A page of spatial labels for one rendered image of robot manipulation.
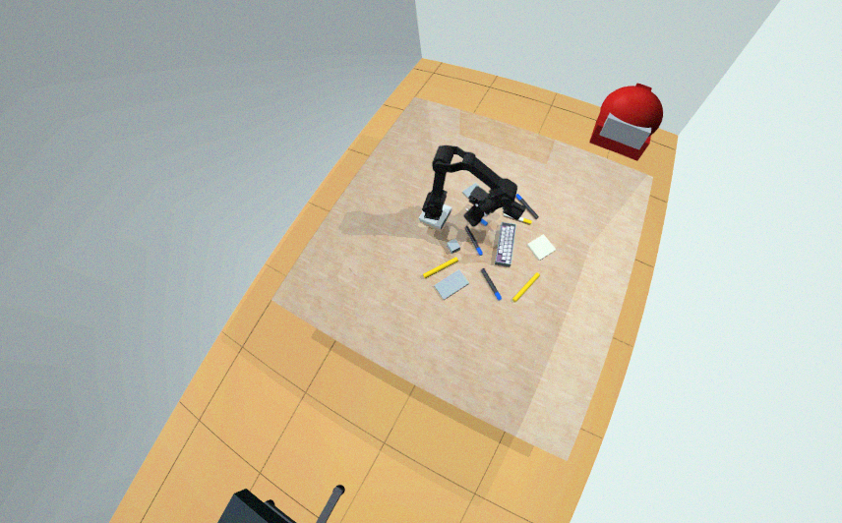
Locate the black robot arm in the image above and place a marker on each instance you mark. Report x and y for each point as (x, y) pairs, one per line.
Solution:
(502, 193)

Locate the black marker with blue cap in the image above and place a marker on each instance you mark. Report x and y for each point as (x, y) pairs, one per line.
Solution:
(473, 240)
(491, 284)
(527, 206)

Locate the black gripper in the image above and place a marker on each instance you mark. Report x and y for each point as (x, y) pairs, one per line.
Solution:
(475, 214)

